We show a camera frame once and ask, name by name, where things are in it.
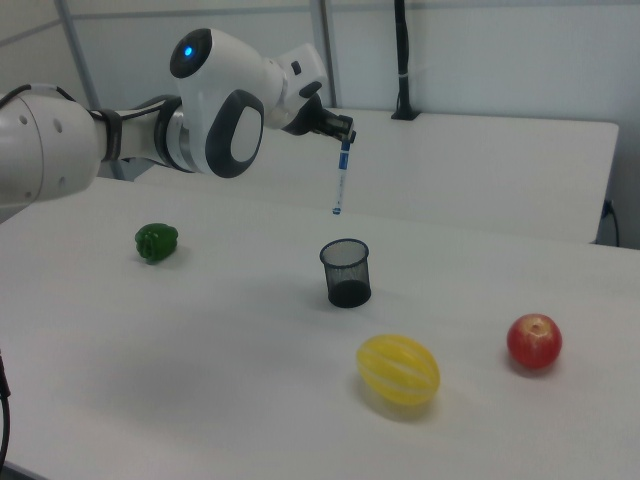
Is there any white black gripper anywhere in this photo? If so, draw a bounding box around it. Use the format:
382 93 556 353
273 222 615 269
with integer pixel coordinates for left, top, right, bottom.
273 43 359 145

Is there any blue white marker pen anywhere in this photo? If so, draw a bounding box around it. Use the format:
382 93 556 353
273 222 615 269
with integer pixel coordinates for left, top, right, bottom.
331 139 352 217

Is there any black mesh pen cup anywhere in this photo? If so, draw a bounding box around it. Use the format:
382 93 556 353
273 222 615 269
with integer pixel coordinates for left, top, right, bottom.
318 238 373 309

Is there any white side table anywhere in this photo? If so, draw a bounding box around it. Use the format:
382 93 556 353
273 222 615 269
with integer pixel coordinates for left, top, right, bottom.
122 106 620 246

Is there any green bell pepper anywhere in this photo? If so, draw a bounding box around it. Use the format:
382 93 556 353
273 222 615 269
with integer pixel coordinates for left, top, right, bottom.
134 222 180 265

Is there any yellow striped melon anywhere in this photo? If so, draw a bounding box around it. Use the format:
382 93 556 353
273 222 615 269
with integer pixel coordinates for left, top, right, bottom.
355 333 442 407

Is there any red apple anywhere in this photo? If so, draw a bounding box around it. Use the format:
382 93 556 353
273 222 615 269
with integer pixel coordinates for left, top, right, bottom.
506 313 563 371

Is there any black camera pole with clamp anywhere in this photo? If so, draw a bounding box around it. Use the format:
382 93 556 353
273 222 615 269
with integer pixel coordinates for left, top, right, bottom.
390 0 421 121

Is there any black hanging cable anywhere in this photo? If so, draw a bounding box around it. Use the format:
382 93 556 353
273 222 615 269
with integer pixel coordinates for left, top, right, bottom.
0 349 13 469

